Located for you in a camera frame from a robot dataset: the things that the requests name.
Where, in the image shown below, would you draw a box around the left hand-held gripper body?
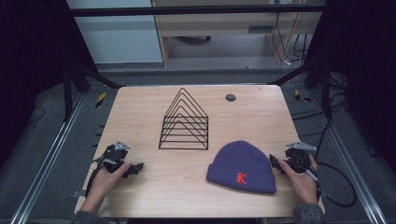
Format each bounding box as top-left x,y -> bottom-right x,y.
92,140 -> 132,175

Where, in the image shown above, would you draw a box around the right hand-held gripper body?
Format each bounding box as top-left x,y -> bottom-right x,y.
284,141 -> 319,182

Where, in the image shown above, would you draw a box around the blue knitted beanie hat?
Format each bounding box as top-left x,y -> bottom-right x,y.
205,139 -> 277,195

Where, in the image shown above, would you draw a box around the person's left hand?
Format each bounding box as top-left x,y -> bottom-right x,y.
88,161 -> 133,202

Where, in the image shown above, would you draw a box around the person's right hand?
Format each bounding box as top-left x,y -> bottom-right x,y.
277,154 -> 319,205

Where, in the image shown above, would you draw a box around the yellow black striped tape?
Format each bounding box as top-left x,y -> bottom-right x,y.
293,89 -> 313,104
94,91 -> 107,109

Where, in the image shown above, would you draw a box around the white cabinet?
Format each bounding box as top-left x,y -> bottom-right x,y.
65,0 -> 164,65

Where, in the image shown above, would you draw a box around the black curtain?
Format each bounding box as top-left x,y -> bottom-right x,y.
306,0 -> 396,174
0,0 -> 98,166

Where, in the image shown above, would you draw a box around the light wooden desk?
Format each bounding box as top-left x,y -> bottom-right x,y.
150,0 -> 329,68

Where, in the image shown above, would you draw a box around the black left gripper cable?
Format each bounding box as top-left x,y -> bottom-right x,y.
84,161 -> 105,198

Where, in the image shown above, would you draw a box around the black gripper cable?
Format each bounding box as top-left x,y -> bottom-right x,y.
84,161 -> 105,198
315,161 -> 359,208

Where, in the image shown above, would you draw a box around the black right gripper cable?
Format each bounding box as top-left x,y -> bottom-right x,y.
315,161 -> 359,208

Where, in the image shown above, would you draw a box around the black floor cables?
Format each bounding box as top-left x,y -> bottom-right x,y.
290,74 -> 353,162

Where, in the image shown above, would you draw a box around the aluminium floor rail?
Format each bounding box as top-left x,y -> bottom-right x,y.
309,89 -> 389,224
10,92 -> 86,224

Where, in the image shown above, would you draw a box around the black wire triangular rack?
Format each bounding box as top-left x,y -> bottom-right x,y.
158,87 -> 210,151

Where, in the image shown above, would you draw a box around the black upright frame post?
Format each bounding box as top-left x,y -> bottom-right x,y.
321,61 -> 332,119
63,61 -> 75,123

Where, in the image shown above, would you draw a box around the black diagonal frame strut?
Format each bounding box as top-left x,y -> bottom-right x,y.
72,61 -> 125,90
266,61 -> 325,87

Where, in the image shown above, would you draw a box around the thin black floor cable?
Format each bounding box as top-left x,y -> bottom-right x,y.
28,105 -> 47,126

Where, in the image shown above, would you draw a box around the hanging black cables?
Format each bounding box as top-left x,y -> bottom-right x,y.
271,11 -> 310,67

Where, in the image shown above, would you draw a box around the black horizontal frame bar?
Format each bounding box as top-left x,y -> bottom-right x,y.
66,5 -> 329,18

